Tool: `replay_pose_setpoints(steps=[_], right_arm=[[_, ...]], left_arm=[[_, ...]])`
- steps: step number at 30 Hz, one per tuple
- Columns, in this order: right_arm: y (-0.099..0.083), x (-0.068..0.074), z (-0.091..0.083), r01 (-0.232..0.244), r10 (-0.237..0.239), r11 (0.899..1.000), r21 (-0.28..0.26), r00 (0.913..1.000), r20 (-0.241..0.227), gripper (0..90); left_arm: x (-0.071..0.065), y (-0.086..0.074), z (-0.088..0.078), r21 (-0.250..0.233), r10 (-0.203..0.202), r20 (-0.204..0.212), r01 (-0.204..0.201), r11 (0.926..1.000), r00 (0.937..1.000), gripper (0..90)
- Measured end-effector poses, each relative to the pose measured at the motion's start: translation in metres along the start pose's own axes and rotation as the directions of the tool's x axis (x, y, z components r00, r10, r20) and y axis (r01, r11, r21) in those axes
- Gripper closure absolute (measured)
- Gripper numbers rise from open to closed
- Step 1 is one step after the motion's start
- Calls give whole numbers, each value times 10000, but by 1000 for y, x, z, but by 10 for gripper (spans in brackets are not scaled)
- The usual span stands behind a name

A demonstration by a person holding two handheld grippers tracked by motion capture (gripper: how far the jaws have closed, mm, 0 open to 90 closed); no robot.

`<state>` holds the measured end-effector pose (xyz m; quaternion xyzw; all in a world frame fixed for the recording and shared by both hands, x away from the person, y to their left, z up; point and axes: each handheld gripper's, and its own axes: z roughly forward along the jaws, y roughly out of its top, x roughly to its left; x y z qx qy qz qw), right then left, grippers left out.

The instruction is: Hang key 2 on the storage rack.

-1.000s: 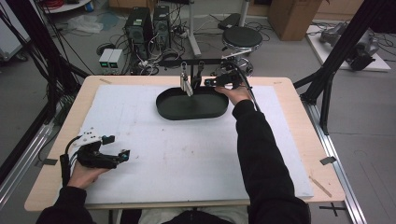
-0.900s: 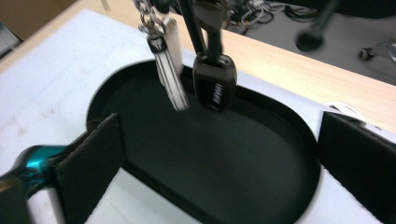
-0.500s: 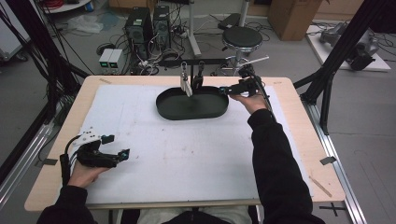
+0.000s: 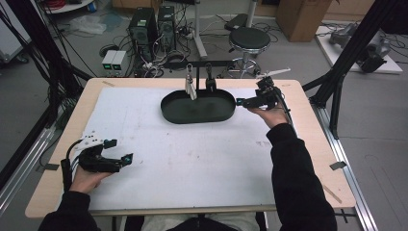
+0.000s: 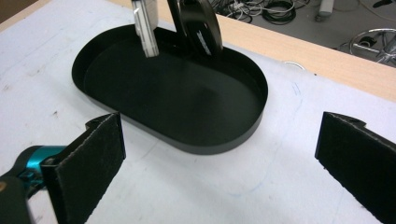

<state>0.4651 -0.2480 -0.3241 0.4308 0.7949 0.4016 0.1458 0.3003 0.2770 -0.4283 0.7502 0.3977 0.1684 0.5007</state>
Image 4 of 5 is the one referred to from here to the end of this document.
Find white round table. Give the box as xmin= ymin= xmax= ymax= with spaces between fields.
xmin=40 ymin=0 xmax=96 ymax=14

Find person's right hand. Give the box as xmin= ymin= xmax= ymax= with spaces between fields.
xmin=248 ymin=107 xmax=290 ymax=130

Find aluminium rail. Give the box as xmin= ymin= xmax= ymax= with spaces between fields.
xmin=309 ymin=101 xmax=380 ymax=231
xmin=0 ymin=125 xmax=58 ymax=217

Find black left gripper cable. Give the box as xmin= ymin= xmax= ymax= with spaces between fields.
xmin=60 ymin=139 xmax=85 ymax=193

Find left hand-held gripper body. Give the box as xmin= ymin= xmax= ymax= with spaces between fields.
xmin=77 ymin=134 xmax=125 ymax=173

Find white floor board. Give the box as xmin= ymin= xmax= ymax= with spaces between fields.
xmin=315 ymin=24 xmax=404 ymax=75

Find black keychain with metal clasp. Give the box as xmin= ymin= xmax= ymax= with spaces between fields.
xmin=204 ymin=63 xmax=217 ymax=92

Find black round stool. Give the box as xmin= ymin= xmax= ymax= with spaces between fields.
xmin=217 ymin=26 xmax=272 ymax=80

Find white table mat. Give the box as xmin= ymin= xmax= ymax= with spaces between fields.
xmin=81 ymin=86 xmax=298 ymax=212

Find black hanger stand with tray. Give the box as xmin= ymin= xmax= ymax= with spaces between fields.
xmin=160 ymin=60 xmax=237 ymax=125

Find person's legs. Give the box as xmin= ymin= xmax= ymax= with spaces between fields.
xmin=121 ymin=211 xmax=266 ymax=231

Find slim black computer tower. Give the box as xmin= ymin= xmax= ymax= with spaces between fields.
xmin=157 ymin=4 xmax=177 ymax=52

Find large black computer tower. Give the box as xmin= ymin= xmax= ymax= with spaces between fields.
xmin=128 ymin=7 xmax=160 ymax=64

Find thin wooden strip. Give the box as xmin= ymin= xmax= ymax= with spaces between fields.
xmin=321 ymin=184 xmax=344 ymax=205

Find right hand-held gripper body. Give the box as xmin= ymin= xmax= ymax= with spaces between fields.
xmin=245 ymin=66 xmax=292 ymax=110

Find grey desk leg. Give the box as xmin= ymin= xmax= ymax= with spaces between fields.
xmin=191 ymin=0 xmax=210 ymax=61

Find cardboard box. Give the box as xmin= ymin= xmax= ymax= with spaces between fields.
xmin=276 ymin=0 xmax=333 ymax=43

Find white power supply unit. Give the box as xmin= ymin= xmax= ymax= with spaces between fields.
xmin=111 ymin=50 xmax=128 ymax=73
xmin=101 ymin=49 xmax=117 ymax=73

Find clear plastic bag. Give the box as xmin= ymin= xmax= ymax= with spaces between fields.
xmin=68 ymin=14 xmax=108 ymax=36

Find person's left hand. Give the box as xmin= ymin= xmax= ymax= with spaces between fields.
xmin=68 ymin=166 xmax=114 ymax=195

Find black flat case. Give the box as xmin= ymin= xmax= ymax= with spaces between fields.
xmin=223 ymin=13 xmax=249 ymax=32

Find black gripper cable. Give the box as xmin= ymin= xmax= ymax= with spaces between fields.
xmin=274 ymin=88 xmax=294 ymax=127
xmin=60 ymin=139 xmax=85 ymax=193

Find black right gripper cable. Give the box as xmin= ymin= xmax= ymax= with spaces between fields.
xmin=274 ymin=88 xmax=294 ymax=127

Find black frame strut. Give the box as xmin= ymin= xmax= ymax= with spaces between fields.
xmin=302 ymin=0 xmax=408 ymax=140
xmin=0 ymin=0 xmax=94 ymax=191

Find tangle of floor cables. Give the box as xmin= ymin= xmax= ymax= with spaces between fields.
xmin=140 ymin=25 xmax=195 ymax=79

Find black and grey machine part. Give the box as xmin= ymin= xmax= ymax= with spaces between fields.
xmin=356 ymin=30 xmax=393 ymax=74

